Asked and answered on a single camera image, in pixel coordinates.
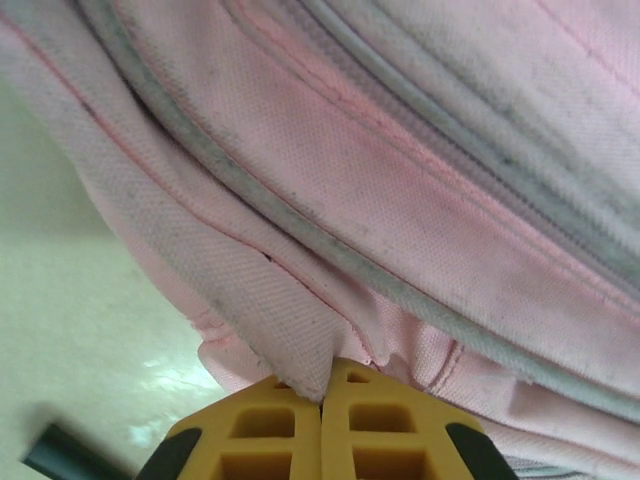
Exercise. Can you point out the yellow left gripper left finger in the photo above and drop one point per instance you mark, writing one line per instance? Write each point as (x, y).
(225, 435)

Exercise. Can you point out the pink student backpack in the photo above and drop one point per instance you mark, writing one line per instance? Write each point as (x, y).
(400, 200)

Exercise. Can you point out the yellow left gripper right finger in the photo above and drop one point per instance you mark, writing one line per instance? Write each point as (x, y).
(430, 440)

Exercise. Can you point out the black pen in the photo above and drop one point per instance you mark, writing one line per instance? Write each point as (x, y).
(65, 452)

